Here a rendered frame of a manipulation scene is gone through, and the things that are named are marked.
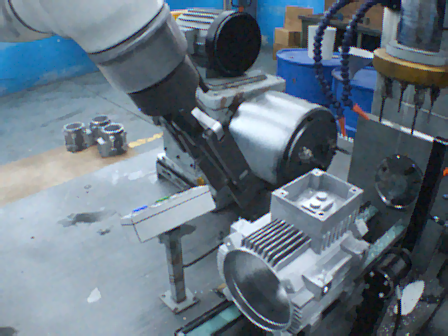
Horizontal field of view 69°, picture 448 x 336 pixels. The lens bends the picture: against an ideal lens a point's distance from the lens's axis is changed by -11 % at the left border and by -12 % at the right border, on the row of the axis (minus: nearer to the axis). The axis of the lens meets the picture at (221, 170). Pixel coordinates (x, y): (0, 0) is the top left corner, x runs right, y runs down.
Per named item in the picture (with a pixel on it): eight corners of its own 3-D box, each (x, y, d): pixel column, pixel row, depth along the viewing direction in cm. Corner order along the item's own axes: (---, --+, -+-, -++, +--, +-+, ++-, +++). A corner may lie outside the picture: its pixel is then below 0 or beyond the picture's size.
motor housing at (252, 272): (285, 250, 79) (295, 175, 70) (357, 295, 67) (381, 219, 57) (215, 296, 68) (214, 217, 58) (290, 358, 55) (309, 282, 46)
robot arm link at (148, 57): (136, -4, 37) (162, 37, 41) (72, 49, 35) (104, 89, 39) (183, -2, 31) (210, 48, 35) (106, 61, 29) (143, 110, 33)
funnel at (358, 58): (347, 80, 240) (351, 44, 227) (377, 89, 224) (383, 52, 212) (327, 86, 225) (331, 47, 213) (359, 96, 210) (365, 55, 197)
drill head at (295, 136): (254, 142, 127) (257, 72, 115) (342, 185, 103) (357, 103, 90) (196, 165, 113) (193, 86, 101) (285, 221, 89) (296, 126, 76)
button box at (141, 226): (199, 210, 78) (190, 186, 78) (217, 208, 72) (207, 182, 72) (128, 243, 68) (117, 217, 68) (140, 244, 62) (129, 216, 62)
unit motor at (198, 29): (201, 115, 142) (199, 3, 121) (263, 143, 120) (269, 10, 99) (143, 132, 127) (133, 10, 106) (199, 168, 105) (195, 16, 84)
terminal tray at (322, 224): (310, 200, 69) (315, 167, 65) (356, 225, 62) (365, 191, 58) (267, 227, 62) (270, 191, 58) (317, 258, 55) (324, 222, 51)
